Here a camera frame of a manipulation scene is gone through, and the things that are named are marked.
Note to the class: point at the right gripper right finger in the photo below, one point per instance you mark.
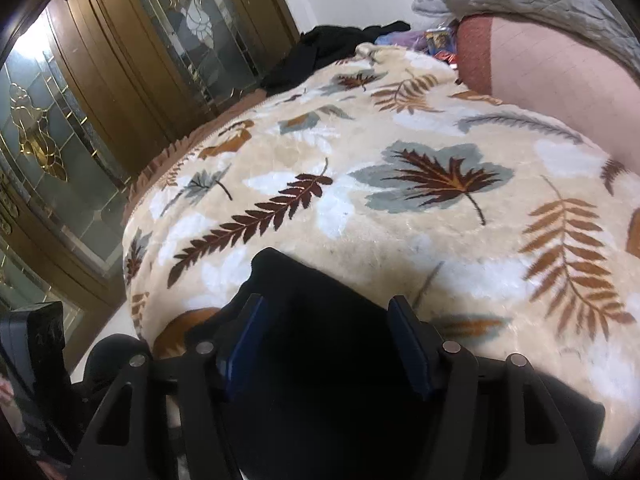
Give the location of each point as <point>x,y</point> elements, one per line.
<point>485,418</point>

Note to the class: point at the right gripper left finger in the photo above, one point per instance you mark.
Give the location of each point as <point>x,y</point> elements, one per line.
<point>129,436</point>

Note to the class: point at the black pants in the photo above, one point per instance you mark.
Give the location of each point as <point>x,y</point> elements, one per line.
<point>329,397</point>

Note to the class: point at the left hand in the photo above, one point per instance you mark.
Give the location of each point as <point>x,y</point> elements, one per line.
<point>14,418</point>

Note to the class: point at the wooden glass-panel door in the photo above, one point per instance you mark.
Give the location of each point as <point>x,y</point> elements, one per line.
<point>91,92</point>

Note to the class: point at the leaf-patterned beige blanket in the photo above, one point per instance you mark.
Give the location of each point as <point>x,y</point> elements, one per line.
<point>506,226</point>

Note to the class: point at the pink pillow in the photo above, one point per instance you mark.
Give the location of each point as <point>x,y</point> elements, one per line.
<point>553,73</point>

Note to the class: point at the colourful fabric item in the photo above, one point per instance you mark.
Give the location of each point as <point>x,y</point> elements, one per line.
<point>439,42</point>

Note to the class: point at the black clothes pile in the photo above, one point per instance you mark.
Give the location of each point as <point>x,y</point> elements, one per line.
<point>320,47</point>

